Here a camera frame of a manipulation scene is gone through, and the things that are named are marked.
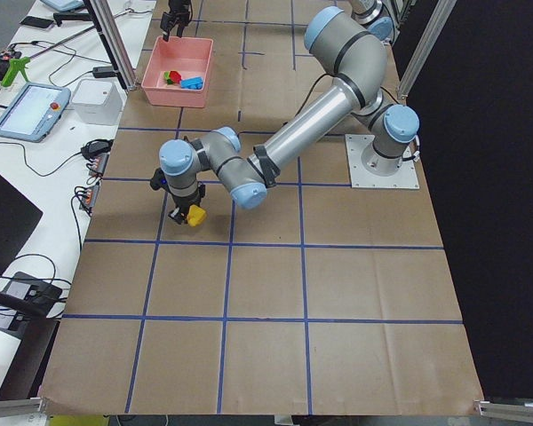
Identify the reach grabber tool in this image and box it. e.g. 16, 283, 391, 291
1, 26, 96, 87

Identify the blue toy block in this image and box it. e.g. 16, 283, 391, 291
180, 76, 204, 90

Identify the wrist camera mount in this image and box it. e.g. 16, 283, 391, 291
149, 168, 170, 192

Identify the black power adapter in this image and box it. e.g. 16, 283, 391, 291
91, 66, 116, 79

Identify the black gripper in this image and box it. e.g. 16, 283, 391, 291
168, 184, 206, 225
160, 0, 192, 42

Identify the aluminium frame post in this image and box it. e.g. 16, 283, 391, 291
84, 0, 137, 91

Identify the teach pendant tablet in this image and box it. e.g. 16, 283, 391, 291
0, 83, 71, 143

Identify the yellow toy block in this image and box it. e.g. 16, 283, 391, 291
186, 204, 207, 227

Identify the white square device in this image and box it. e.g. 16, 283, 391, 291
71, 79, 123, 125

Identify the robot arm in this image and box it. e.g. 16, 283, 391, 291
160, 0, 394, 41
150, 6, 420, 226

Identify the pink plastic box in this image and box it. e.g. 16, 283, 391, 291
141, 36, 213, 108

